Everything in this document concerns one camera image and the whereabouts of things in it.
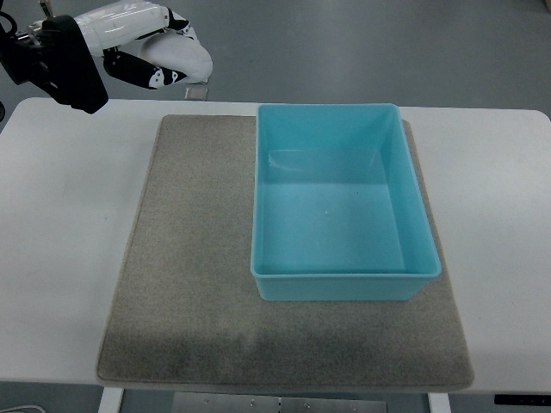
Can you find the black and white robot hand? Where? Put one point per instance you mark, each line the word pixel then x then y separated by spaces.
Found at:
pixel 108 28

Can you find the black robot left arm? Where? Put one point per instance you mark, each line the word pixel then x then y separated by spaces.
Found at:
pixel 55 58

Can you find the light blue plastic box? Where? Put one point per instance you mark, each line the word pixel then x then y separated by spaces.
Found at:
pixel 338 208

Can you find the upper metal floor plate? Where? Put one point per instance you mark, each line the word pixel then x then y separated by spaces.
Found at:
pixel 197 80

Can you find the metal floor plate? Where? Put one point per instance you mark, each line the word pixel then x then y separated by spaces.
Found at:
pixel 196 93
pixel 197 80

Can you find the lower metal floor plate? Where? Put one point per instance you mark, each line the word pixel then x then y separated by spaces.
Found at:
pixel 196 93

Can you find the grey felt mat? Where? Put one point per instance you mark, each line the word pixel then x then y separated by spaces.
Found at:
pixel 187 314

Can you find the left white table leg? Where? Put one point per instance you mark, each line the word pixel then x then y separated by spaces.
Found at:
pixel 111 400

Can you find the white table leg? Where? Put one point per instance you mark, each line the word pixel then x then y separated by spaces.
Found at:
pixel 439 403
pixel 111 400

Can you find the grey metal table crossbar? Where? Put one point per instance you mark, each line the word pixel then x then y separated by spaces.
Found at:
pixel 210 402

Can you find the right white table leg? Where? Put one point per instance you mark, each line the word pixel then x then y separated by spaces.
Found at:
pixel 439 403

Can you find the black table control panel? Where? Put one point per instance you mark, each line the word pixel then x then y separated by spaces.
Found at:
pixel 536 400

